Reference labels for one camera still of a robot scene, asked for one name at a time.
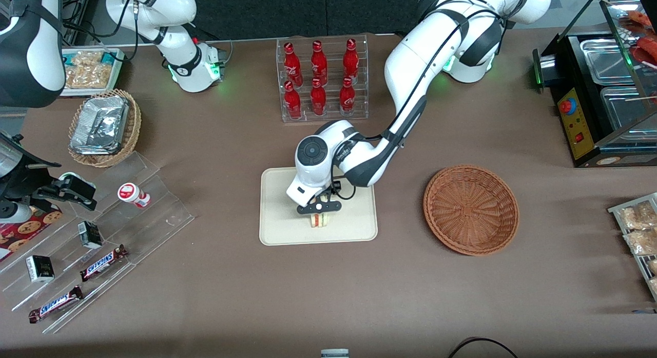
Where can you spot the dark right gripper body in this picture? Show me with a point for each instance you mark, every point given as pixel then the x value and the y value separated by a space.
pixel 32 181

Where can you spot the triangle sandwich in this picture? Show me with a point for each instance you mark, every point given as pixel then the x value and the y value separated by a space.
pixel 319 221

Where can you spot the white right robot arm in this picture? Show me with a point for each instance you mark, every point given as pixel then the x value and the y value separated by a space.
pixel 179 50

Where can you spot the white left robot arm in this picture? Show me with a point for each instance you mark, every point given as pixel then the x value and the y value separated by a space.
pixel 410 65

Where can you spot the beige plastic tray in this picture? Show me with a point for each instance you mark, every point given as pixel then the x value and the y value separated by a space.
pixel 279 214

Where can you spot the light tan wicker basket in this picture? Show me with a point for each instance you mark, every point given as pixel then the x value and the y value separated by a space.
pixel 134 127

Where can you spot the round brown wicker basket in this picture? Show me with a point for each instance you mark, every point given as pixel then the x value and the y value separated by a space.
pixel 471 210

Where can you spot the tray of wrapped pastries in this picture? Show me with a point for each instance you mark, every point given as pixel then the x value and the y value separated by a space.
pixel 616 210

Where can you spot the small black box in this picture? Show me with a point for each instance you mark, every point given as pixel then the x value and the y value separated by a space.
pixel 90 234
pixel 39 268

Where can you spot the red cookie box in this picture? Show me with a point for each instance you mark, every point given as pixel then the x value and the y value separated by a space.
pixel 25 232

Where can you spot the small white red-capped bottle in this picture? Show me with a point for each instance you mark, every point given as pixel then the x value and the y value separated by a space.
pixel 132 194

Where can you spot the stack of foil containers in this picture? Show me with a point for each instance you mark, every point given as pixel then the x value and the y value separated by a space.
pixel 100 124

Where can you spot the Snickers chocolate bar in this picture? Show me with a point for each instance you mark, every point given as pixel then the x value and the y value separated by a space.
pixel 102 263
pixel 55 304

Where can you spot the clear acrylic bottle rack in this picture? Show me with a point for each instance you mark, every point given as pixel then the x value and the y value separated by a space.
pixel 331 116

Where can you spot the clear acrylic stepped stand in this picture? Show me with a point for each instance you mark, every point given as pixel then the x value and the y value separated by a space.
pixel 154 214

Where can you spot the red cola bottle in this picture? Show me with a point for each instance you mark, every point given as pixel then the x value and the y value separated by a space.
pixel 319 62
pixel 350 60
pixel 347 98
pixel 318 101
pixel 292 65
pixel 292 104

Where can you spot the white snack container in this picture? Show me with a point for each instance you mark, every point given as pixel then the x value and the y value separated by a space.
pixel 115 86

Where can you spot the clear bag of snacks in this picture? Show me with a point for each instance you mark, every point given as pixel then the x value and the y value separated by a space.
pixel 636 217
pixel 641 241
pixel 87 76
pixel 653 268
pixel 84 58

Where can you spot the small grey object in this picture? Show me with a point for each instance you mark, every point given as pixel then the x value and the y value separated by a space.
pixel 334 353

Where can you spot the black food warmer cabinet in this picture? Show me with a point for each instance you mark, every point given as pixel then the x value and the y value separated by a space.
pixel 580 121

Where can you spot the steel warmer pan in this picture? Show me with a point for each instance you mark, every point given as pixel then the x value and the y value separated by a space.
pixel 605 60
pixel 626 114

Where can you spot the dark blue flat object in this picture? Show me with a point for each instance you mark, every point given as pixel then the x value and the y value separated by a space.
pixel 644 312

